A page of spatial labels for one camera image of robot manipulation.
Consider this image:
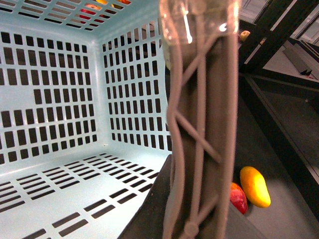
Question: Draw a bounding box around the grey-brown basket handle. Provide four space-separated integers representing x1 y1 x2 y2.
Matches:
162 34 238 239

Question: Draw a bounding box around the light blue plastic basket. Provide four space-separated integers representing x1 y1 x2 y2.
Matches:
0 0 171 239

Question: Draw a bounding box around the yellow orange mango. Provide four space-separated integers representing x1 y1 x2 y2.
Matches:
240 166 271 208

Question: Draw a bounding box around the red apple near mango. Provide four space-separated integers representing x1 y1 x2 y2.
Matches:
230 182 248 215

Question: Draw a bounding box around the transparent gripper finger tip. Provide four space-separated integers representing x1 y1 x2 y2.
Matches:
159 0 241 69

